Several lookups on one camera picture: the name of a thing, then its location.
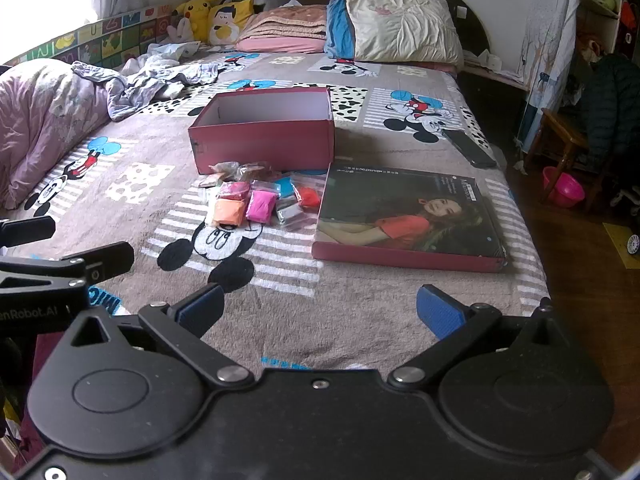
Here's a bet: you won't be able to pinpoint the orange clay bag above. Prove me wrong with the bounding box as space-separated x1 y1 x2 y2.
210 198 246 228

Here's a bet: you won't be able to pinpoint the magenta clay bag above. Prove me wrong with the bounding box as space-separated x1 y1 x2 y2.
245 188 279 224

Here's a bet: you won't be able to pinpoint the pink box lid with photo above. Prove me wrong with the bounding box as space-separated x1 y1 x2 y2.
311 164 508 273

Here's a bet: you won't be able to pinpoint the purple quilt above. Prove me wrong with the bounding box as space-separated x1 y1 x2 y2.
0 58 110 210

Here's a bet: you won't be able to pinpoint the dark pink clay bag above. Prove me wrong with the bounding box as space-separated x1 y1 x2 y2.
217 181 250 200

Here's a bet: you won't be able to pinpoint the grey clay bag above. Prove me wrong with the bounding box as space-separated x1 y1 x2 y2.
276 196 304 226

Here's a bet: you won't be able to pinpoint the tan clay bag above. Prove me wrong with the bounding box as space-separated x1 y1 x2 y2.
198 162 240 188

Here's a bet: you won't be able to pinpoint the black phone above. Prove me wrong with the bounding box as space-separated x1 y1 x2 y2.
442 130 497 169

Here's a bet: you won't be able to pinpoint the blue clay bag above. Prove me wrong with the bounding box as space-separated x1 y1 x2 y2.
274 176 295 198

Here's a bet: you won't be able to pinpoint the brown clay bag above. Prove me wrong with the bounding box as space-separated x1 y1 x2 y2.
235 162 282 182

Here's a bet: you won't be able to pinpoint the pink plastic basin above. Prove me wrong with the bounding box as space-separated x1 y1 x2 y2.
544 172 586 208

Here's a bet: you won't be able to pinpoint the red clay bag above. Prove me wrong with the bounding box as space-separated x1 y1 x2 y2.
291 177 323 211

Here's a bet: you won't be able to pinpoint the crumpled grey clothes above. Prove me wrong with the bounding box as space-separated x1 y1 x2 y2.
72 41 222 122

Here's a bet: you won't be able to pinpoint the wooden stool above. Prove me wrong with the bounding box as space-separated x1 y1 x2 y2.
524 108 588 171

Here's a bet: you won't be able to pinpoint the pink cardboard box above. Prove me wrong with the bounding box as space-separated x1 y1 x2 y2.
188 87 335 174

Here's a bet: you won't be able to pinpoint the yellow Pikachu plush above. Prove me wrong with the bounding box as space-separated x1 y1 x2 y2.
166 0 220 44

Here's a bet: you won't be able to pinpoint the yellow cartoon pillow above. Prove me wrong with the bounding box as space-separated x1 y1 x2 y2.
208 0 254 47

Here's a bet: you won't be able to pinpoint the cream pillow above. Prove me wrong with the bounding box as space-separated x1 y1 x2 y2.
346 0 464 68

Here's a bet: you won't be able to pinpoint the folded pink blanket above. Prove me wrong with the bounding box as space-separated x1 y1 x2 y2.
235 4 326 54

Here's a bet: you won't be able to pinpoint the colourful wall mat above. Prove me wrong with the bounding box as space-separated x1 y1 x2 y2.
3 4 174 68

